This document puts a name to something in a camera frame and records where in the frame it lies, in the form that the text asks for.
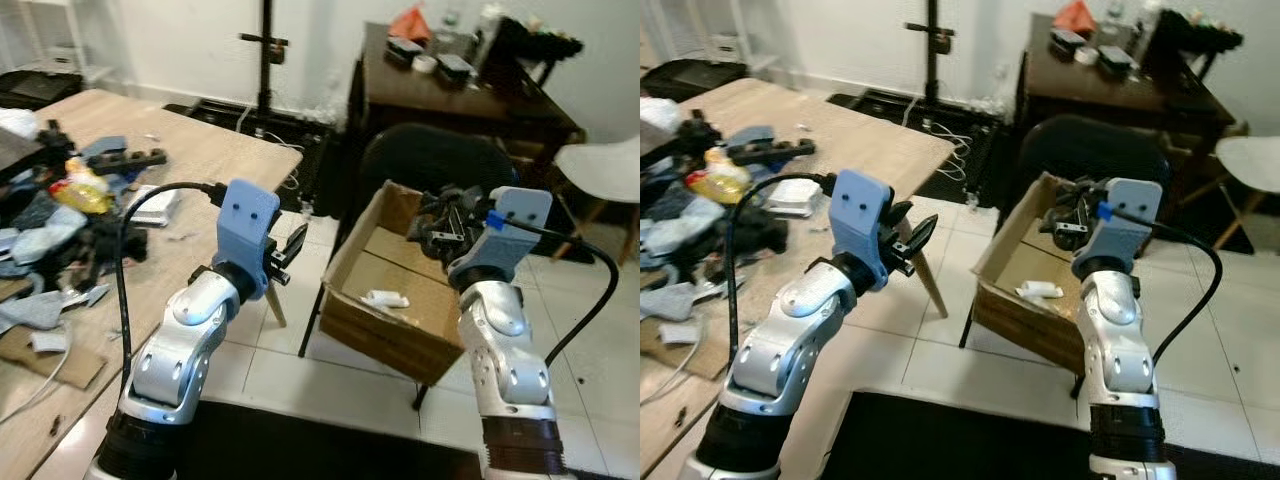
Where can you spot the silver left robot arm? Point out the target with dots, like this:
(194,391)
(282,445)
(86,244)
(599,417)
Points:
(180,345)
(785,340)

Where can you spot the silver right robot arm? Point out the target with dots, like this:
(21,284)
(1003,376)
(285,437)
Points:
(1118,340)
(505,350)

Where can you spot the black chair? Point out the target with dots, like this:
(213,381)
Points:
(1080,150)
(420,160)

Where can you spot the white crumpled tube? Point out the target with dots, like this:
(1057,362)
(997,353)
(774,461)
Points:
(385,299)
(1038,289)

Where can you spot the light wooden table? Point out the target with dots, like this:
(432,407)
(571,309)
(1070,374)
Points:
(870,130)
(210,145)

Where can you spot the black flat floor case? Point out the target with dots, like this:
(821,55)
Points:
(290,135)
(950,125)

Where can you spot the brown cardboard box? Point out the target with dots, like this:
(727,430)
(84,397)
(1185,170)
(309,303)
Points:
(385,330)
(1020,320)

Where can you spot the dark wooden desk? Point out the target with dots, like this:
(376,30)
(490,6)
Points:
(1100,90)
(440,100)

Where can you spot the white flat box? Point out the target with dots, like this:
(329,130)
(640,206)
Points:
(798,197)
(157,205)

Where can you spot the black long tool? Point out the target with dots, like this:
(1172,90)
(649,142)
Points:
(135,160)
(780,152)

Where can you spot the black small case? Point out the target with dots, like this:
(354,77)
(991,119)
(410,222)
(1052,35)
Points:
(1116,58)
(404,48)
(1067,39)
(456,67)

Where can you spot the white tape roll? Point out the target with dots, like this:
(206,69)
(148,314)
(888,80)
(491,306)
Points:
(1086,55)
(424,64)

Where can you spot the white plastic chair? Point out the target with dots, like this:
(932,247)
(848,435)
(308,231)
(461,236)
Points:
(1255,160)
(605,165)

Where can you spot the black tripod stand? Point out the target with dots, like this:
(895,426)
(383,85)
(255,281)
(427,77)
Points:
(932,50)
(266,60)

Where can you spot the yellow plastic bag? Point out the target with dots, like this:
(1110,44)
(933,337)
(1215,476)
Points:
(725,180)
(82,190)

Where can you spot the red bag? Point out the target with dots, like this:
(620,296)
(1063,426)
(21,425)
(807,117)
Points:
(410,22)
(1075,15)

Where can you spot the black bulky device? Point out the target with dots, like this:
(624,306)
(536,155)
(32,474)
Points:
(525,45)
(1185,35)

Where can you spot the black robot torso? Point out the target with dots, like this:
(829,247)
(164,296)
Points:
(960,440)
(330,445)

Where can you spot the blue cloth pile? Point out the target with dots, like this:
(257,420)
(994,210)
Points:
(45,230)
(670,235)

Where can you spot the brown cardboard sheet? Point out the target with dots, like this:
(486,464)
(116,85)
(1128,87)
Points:
(705,355)
(70,365)

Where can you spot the black floor bag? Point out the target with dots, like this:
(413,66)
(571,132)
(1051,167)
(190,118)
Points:
(685,76)
(35,88)

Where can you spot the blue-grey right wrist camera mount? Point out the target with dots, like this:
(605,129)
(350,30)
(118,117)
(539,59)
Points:
(1125,215)
(510,225)

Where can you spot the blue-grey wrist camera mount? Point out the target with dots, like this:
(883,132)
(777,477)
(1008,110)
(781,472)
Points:
(245,215)
(1125,215)
(510,225)
(858,205)

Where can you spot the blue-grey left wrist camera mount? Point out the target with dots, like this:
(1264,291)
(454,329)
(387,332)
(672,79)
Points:
(245,215)
(858,205)

